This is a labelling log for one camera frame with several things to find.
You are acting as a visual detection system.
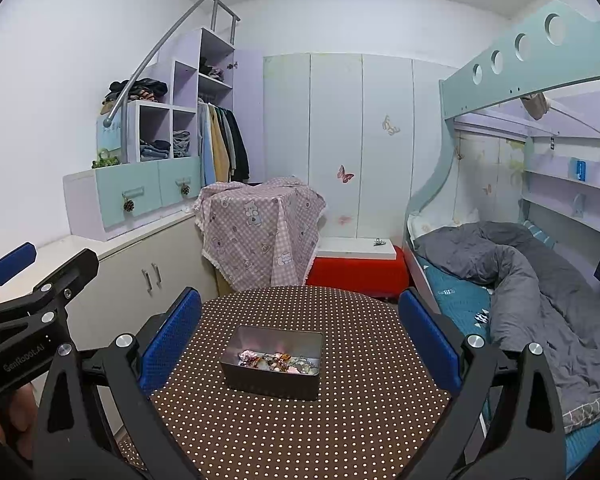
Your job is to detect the pile of dark clothes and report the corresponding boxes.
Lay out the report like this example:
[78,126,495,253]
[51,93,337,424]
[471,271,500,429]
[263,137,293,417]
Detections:
[100,78,168,106]

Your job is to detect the brown hanging bag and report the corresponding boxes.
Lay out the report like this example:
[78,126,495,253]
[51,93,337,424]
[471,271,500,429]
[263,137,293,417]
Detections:
[520,91,551,121]

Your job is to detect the metal tin box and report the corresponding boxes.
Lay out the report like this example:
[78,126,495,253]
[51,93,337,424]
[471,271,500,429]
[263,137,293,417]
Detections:
[219,325,324,401]

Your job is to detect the grey duvet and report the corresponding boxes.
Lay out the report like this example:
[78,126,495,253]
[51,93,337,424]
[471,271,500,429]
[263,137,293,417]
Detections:
[414,221,600,433]

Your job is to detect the teal bed sheet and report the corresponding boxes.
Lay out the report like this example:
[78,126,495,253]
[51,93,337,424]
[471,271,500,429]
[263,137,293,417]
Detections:
[422,262,600,478]

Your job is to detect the large teal drawer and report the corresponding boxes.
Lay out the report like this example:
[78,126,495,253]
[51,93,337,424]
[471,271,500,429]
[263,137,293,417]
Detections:
[95,162,162,228]

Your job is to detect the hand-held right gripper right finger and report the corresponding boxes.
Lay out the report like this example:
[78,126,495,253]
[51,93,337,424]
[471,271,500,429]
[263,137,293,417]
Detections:
[397,287,566,480]

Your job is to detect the folded dark jeans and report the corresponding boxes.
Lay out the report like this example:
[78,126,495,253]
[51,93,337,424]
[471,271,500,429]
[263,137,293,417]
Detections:
[140,139,172,162]

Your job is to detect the cardboard box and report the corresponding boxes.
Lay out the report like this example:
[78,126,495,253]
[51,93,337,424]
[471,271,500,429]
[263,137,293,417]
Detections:
[216,267,236,296]

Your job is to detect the teal bunk bed frame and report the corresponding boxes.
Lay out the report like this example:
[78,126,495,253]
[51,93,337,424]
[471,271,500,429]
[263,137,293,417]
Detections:
[402,0,600,478]

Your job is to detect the grey metal handrail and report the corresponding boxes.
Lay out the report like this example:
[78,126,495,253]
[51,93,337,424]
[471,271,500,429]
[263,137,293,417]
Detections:
[103,0,241,127]

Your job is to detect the brown polka-dot tablecloth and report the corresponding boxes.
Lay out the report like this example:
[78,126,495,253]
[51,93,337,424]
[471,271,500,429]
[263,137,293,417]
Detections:
[117,286,453,480]

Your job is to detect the person's left hand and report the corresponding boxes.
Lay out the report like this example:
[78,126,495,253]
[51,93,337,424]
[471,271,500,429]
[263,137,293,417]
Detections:
[0,382,37,461]

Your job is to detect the red storage bench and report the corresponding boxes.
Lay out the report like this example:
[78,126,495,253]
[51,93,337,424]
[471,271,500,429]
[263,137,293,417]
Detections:
[306,245,410,303]

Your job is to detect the white pillow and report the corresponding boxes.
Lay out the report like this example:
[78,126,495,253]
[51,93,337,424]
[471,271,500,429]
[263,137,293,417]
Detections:
[407,207,481,238]

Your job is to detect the low white cabinet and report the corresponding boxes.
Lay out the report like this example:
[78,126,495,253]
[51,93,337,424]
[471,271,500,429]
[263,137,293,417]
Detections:
[0,205,218,356]

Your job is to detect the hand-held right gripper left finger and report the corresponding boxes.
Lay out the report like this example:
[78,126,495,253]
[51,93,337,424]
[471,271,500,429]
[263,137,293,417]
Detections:
[32,287,203,480]

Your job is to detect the pink checked bear cloth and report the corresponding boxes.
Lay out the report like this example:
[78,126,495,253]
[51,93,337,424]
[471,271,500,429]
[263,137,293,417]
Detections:
[192,176,327,292]

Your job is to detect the yellow hanging jacket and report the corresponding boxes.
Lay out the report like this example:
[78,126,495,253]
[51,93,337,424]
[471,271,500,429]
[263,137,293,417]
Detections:
[210,105,231,183]

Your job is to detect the white board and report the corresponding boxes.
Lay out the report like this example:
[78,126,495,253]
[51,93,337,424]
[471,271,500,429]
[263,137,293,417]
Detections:
[315,237,398,261]

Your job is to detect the white wardrobe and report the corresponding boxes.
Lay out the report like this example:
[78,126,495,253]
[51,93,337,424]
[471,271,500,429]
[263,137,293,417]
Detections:
[262,52,461,241]

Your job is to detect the lilac stair shelf cabinet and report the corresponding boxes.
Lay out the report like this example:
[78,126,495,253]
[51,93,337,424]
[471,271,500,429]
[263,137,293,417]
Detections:
[62,26,266,241]

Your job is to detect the teal striped pillow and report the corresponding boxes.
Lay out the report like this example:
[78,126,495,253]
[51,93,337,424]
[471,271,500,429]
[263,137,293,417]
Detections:
[525,220,558,248]

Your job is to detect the black hanging jacket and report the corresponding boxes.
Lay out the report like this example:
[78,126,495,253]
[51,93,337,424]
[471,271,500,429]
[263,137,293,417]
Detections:
[225,109,251,182]

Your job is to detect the small teal drawer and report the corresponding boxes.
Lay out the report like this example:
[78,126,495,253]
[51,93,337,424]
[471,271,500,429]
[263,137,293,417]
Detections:
[158,156,202,207]

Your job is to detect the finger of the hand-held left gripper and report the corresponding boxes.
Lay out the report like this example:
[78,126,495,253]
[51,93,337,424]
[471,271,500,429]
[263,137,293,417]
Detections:
[0,242,37,306]
[0,248,100,328]

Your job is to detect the dark clothes on shelf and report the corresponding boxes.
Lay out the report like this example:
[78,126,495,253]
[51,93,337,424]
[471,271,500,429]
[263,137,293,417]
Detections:
[199,57,226,82]

